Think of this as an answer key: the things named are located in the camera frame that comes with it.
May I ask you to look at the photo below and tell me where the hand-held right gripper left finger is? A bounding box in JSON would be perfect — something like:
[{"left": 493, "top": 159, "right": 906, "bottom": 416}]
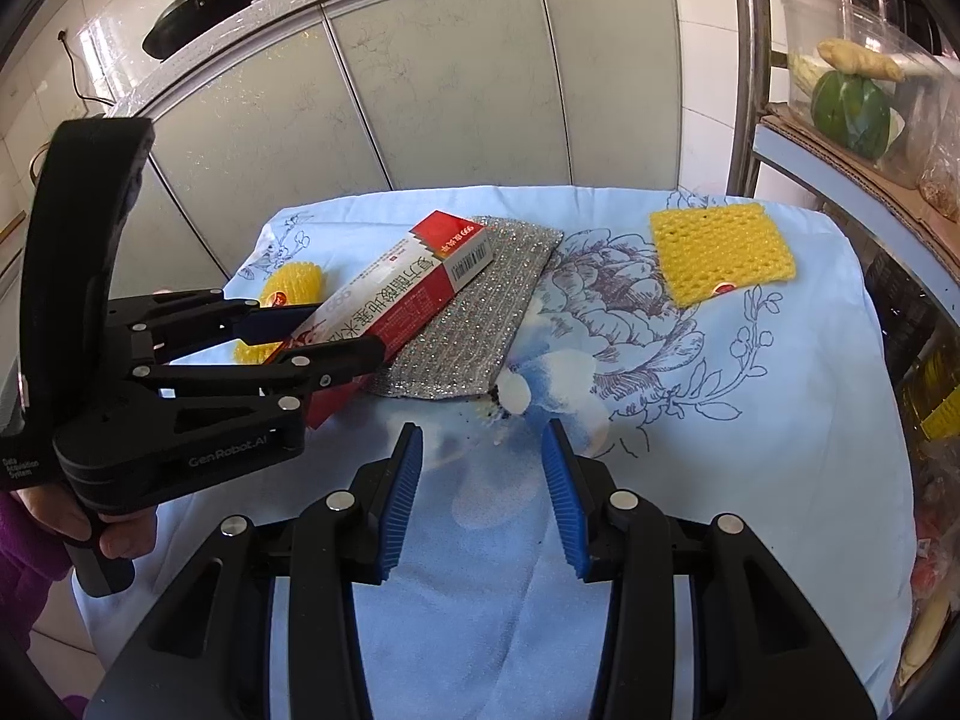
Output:
[{"left": 86, "top": 422, "right": 425, "bottom": 720}]

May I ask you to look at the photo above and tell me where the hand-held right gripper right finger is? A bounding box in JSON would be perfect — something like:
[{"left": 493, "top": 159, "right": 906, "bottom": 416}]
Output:
[{"left": 541, "top": 418, "right": 878, "bottom": 720}]

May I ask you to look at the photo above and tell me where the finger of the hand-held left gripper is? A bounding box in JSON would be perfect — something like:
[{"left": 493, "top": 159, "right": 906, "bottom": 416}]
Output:
[
  {"left": 105, "top": 289, "right": 323, "bottom": 362},
  {"left": 131, "top": 335, "right": 386, "bottom": 432}
]

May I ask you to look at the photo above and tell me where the yellow foam fruit net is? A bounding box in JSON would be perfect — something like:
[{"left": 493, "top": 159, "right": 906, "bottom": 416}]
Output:
[
  {"left": 649, "top": 201, "right": 797, "bottom": 310},
  {"left": 234, "top": 259, "right": 331, "bottom": 367}
]

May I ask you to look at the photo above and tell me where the red medicine box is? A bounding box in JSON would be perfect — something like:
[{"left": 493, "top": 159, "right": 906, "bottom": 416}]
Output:
[{"left": 281, "top": 210, "right": 496, "bottom": 432}]

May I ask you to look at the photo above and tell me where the silver glitter dish cloth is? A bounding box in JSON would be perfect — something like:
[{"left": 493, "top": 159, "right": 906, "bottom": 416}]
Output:
[{"left": 366, "top": 216, "right": 565, "bottom": 400}]

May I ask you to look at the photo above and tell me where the person's left forearm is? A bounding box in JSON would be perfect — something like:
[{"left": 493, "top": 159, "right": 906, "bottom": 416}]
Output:
[{"left": 0, "top": 493, "right": 76, "bottom": 665}]

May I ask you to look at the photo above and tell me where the person's left hand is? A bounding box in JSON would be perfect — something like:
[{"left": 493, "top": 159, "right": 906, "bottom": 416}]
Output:
[{"left": 0, "top": 486, "right": 156, "bottom": 563}]

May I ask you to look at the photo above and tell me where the light blue floral cloth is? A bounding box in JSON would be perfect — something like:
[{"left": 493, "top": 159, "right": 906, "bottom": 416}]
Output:
[{"left": 71, "top": 184, "right": 920, "bottom": 720}]

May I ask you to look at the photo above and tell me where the black wok lid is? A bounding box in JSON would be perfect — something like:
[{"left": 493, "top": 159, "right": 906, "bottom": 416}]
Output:
[{"left": 142, "top": 0, "right": 260, "bottom": 42}]

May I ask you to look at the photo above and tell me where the yellow ribbed packet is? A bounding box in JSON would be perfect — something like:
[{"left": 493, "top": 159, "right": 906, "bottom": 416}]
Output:
[{"left": 919, "top": 382, "right": 960, "bottom": 442}]

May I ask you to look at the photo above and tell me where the cardboard sheet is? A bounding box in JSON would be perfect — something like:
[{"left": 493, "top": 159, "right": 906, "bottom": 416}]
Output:
[{"left": 761, "top": 101, "right": 960, "bottom": 245}]

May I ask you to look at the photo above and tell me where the green squash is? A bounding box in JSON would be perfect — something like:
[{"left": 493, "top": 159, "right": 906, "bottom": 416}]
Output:
[{"left": 811, "top": 69, "right": 893, "bottom": 160}]

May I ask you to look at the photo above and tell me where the steel shelf rack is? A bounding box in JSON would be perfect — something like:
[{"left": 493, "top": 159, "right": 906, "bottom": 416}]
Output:
[{"left": 724, "top": 0, "right": 960, "bottom": 691}]

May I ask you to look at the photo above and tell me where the clear bag of brown spices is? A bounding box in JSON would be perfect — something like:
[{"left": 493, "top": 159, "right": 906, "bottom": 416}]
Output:
[{"left": 916, "top": 109, "right": 960, "bottom": 222}]

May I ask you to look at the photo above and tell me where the clear plastic container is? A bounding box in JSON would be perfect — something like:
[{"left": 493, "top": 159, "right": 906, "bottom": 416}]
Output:
[{"left": 772, "top": 0, "right": 938, "bottom": 188}]

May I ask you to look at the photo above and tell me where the ginger root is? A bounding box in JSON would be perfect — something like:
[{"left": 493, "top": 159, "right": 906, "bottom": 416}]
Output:
[{"left": 816, "top": 37, "right": 905, "bottom": 83}]

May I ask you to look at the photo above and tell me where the black power cable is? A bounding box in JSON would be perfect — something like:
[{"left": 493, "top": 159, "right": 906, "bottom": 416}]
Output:
[{"left": 58, "top": 28, "right": 117, "bottom": 102}]

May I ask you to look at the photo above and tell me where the black wok with wooden handle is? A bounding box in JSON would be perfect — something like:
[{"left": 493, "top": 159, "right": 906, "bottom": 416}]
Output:
[{"left": 141, "top": 0, "right": 260, "bottom": 61}]

